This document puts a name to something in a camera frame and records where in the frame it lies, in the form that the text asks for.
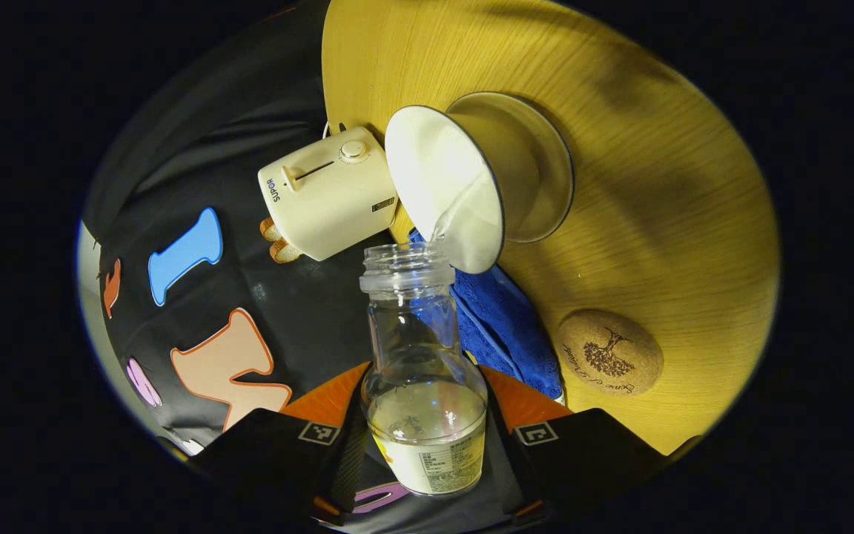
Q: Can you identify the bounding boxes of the yellow-green saucer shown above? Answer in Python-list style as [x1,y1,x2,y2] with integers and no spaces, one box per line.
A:
[446,91,575,244]

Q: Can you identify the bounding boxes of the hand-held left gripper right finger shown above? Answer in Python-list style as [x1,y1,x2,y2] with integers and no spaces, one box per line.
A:
[479,365,669,524]

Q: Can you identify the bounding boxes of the blue towel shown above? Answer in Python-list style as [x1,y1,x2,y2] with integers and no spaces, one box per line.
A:
[408,226,565,401]

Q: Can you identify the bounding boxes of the black backdrop cloth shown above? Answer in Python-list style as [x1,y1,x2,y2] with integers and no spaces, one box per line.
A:
[79,0,532,531]

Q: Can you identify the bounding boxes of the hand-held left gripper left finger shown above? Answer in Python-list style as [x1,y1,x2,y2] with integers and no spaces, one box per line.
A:
[186,362,372,527]

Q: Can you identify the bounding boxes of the yellow-green teacup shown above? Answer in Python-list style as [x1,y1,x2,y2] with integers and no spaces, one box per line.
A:
[385,104,546,275]

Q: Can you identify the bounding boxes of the round cork coaster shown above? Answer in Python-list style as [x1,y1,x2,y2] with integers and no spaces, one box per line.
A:
[553,309,665,396]

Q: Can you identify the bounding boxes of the clear water bottle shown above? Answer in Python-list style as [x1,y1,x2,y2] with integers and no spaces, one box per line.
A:
[359,243,489,496]

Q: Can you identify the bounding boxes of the cream toaster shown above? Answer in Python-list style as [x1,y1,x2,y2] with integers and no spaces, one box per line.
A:
[258,126,398,262]

